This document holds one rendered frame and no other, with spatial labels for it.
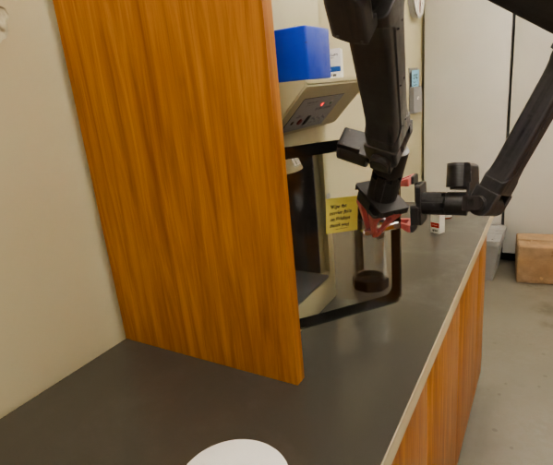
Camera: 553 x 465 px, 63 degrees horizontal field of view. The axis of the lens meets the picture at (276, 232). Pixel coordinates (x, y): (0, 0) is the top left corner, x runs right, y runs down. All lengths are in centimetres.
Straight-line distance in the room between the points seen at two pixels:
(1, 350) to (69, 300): 17
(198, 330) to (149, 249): 21
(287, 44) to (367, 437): 69
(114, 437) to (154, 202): 45
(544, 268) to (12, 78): 339
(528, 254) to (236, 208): 303
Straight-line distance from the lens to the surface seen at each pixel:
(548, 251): 369
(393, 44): 56
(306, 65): 85
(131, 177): 101
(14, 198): 105
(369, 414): 88
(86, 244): 115
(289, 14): 104
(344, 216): 98
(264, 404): 91
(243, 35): 79
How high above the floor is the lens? 150
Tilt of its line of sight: 17 degrees down
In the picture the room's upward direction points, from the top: 6 degrees counter-clockwise
